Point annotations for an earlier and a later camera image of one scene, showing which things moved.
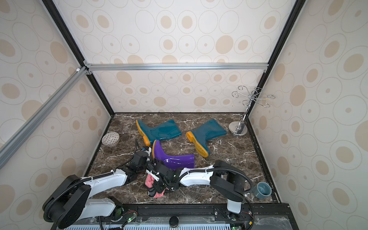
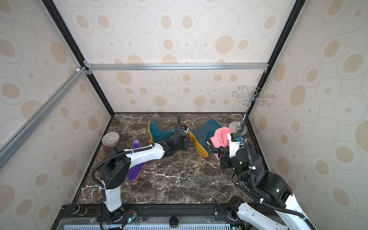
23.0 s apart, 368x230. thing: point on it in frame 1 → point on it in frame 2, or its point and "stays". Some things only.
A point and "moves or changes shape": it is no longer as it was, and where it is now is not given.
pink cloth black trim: x=149 y=183 → x=220 y=138
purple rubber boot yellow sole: x=175 y=162 moves or changes shape
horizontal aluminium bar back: x=105 y=66 stays
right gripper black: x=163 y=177 → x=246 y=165
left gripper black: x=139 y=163 → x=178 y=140
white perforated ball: x=110 y=138 stays
